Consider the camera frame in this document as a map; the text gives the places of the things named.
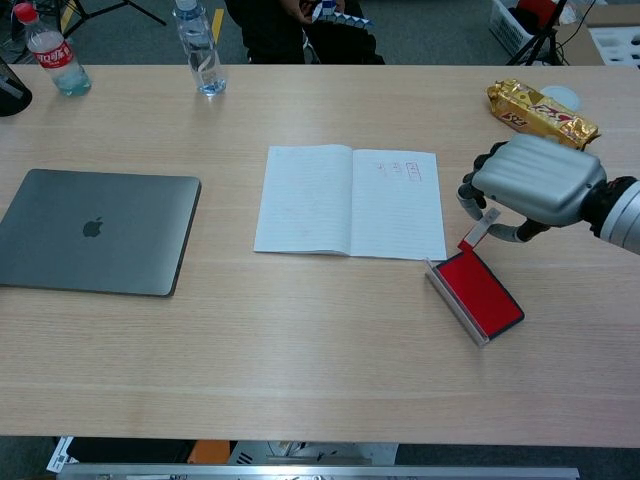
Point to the black tripod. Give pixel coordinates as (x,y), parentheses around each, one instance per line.
(87,12)
(542,35)

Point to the white plastic crate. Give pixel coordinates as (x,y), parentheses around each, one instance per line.
(510,27)

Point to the red label cola bottle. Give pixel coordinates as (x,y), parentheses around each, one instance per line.
(55,57)

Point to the gold snack package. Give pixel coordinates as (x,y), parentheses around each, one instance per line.
(540,117)

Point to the red ink pad case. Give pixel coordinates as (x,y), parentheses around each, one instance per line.
(477,295)

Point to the aluminium rail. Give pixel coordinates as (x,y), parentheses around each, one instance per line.
(300,473)

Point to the orange object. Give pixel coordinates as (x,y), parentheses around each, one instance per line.
(210,452)

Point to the person in black clothes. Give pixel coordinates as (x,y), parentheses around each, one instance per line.
(270,35)

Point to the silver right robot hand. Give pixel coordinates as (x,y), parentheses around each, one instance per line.
(540,180)

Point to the red rubber stamp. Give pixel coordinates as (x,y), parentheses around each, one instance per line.
(477,232)

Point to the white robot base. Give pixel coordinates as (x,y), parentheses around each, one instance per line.
(310,452)

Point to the white printed label sheet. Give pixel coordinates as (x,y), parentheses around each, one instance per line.
(60,455)

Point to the cardboard box with foam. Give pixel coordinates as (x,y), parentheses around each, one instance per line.
(580,45)

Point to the black curved object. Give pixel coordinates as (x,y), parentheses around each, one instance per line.
(10,95)

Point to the clear water bottle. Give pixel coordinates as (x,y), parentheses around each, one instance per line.
(202,55)

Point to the white round lid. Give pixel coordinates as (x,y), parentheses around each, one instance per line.
(565,96)

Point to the blue white zigzag toy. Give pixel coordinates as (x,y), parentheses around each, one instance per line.
(345,17)

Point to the grey closed laptop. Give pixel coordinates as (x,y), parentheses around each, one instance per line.
(95,230)

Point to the open white lined notebook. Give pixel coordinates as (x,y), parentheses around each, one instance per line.
(310,200)

